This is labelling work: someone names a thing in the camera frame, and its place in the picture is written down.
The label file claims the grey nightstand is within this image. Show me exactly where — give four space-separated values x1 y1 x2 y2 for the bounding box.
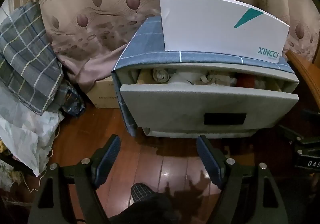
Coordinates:
114 62 300 139

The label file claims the plaid slipper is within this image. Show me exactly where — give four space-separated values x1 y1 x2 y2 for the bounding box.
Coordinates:
131 183 157 206

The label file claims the grey lower drawer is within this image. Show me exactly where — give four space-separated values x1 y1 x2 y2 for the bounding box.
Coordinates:
142 128 260 139

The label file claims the grey plaid quilt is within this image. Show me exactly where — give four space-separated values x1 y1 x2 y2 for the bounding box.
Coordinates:
0 1 65 116

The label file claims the brown wooden furniture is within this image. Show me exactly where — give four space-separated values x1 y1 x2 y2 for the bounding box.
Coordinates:
285 50 320 109

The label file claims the yellowish cloth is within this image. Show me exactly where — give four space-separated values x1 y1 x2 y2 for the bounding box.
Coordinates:
0 139 17 192

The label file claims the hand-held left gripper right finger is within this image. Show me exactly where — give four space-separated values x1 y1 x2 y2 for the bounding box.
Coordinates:
196 135 289 224

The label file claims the dark blue packet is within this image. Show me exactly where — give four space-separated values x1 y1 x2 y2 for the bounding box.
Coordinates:
61 83 85 117

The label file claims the person's leg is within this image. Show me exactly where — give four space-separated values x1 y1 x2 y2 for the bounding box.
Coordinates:
107 189 183 224

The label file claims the white plastic bag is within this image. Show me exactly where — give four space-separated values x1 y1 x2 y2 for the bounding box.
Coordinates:
0 84 65 177

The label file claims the white underwear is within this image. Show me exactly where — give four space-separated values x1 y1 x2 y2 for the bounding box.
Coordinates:
168 72 200 84

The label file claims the red underwear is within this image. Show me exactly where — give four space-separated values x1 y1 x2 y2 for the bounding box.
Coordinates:
236 74 260 87

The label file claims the white cardboard box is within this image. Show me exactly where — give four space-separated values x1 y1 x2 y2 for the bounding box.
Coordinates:
159 0 290 64

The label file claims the blue checked cover cloth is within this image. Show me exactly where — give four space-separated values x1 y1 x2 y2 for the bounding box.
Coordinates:
111 16 297 137

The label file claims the brown cardboard box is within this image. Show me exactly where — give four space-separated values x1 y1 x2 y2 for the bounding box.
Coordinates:
86 75 120 109

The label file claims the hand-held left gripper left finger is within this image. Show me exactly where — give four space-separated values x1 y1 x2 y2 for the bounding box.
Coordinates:
27 134 122 224

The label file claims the white string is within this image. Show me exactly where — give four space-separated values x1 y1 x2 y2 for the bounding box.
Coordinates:
21 124 62 193

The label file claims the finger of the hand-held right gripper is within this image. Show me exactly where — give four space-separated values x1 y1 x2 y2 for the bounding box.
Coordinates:
279 125 320 145

